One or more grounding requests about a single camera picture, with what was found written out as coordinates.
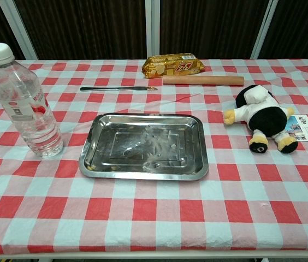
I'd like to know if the small printed paper card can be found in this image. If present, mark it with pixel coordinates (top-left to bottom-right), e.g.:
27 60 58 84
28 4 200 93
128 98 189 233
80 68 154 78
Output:
287 114 308 142

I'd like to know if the golden snack package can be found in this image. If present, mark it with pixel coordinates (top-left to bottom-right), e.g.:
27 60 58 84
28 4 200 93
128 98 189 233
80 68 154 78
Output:
142 53 205 79

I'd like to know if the white partition frame post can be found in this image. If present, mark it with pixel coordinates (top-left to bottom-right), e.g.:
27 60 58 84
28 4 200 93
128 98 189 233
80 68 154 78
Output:
145 0 161 59
0 0 39 61
250 0 280 60

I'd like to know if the red white checkered tablecloth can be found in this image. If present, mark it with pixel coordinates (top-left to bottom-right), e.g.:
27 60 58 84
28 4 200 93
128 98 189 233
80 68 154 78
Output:
0 58 308 259

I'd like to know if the black and white plush toy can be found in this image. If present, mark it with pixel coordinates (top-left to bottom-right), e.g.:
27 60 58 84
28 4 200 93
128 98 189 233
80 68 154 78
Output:
223 84 299 155

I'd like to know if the wooden rolling pin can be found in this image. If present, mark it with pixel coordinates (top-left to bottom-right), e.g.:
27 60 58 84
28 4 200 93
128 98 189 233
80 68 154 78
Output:
162 75 245 87

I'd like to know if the metal butter knife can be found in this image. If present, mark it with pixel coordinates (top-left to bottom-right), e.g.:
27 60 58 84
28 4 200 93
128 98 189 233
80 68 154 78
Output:
79 86 158 92

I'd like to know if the stainless steel rectangular tray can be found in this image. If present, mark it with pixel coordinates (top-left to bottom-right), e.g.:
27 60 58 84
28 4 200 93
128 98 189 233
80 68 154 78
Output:
78 112 209 181

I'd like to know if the transparent plastic water bottle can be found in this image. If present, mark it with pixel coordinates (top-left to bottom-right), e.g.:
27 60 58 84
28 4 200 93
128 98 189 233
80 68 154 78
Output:
0 43 64 158

